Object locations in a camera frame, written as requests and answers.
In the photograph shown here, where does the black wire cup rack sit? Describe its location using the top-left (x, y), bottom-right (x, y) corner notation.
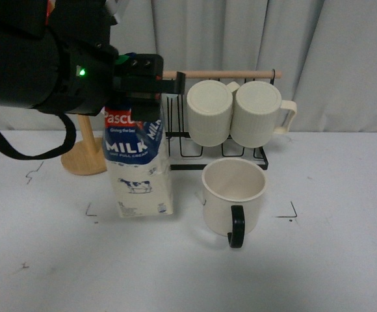
top-left (162, 69), bottom-right (282, 171)

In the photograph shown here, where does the cream mug black handle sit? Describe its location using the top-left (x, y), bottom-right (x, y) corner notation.
top-left (201, 158), bottom-right (267, 248)

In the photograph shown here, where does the right cream ribbed mug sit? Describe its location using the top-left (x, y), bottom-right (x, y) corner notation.
top-left (230, 81), bottom-right (297, 148)

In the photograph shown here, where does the left cream ribbed mug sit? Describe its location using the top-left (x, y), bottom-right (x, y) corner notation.
top-left (187, 80), bottom-right (240, 147)

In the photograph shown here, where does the Pascual milk carton green cap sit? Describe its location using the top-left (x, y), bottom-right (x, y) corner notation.
top-left (102, 92), bottom-right (173, 218)

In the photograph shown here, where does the cream ribbed mug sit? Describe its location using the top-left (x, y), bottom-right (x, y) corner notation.
top-left (187, 80), bottom-right (240, 147)
top-left (230, 81), bottom-right (297, 148)

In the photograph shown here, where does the wooden mug tree stand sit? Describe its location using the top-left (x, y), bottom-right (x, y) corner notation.
top-left (61, 115), bottom-right (107, 176)

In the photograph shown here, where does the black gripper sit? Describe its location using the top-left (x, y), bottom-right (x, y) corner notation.
top-left (38, 1), bottom-right (186, 120)

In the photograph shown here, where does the black sleeved cable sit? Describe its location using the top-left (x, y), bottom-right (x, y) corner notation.
top-left (0, 112), bottom-right (77, 161)

